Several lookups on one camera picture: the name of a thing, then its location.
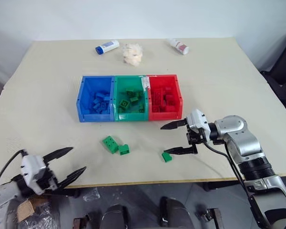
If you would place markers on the dark metal foot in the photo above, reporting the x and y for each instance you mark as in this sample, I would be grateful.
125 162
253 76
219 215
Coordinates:
82 221
209 218

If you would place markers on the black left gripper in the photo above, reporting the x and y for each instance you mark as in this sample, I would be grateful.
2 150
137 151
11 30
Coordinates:
49 179

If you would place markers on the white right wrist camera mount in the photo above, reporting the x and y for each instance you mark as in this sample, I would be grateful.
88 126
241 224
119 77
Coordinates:
197 120

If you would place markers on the crumpled clear plastic wrapper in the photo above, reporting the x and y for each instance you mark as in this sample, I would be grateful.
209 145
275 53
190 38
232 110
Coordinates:
91 193

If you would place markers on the white tube with red label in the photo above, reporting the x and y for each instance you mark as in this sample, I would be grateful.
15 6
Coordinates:
179 46

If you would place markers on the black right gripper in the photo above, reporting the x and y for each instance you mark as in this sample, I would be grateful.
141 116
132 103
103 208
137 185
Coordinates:
195 138

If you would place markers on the white tape on bin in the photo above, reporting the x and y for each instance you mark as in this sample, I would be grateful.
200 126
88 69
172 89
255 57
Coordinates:
145 83

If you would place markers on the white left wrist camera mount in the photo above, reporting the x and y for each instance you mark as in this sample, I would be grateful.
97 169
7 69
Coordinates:
32 167

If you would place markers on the white tube with blue cap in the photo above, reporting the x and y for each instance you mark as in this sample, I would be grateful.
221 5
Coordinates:
107 46

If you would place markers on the dark chair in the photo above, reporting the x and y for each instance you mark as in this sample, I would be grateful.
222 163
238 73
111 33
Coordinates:
281 78

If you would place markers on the brown cardboard piece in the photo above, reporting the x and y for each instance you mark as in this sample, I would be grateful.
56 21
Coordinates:
25 210

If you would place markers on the large green building block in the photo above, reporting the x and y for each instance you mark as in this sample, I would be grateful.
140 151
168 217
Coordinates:
110 143

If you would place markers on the long red building block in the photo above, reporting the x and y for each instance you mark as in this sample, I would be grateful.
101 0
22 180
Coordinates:
157 96

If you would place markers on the green plastic bin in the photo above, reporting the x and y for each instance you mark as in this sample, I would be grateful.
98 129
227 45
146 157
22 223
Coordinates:
129 116

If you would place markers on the crumpled white tissue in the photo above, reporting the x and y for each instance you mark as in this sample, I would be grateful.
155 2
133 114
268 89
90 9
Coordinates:
132 54

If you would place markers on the blue building block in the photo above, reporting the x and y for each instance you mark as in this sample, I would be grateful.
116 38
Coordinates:
105 107
96 107
107 99
101 95

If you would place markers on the dark rounded shape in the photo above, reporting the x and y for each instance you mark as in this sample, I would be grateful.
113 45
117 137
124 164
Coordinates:
176 214
115 218

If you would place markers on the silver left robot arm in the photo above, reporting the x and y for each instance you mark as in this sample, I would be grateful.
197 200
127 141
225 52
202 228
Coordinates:
0 196

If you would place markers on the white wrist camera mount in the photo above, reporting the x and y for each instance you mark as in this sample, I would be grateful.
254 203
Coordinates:
197 120
32 167

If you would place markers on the blue plastic bin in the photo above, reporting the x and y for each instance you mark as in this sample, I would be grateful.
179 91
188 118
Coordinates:
88 117

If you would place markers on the red plastic bin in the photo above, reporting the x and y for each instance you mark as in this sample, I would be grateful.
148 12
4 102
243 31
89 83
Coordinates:
164 115

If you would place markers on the small green building block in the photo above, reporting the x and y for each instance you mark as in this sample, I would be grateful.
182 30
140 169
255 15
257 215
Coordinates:
166 158
124 150

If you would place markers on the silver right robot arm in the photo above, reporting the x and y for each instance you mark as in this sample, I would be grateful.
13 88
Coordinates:
231 126

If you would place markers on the clear plastic bag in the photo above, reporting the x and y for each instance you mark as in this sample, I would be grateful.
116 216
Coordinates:
43 214

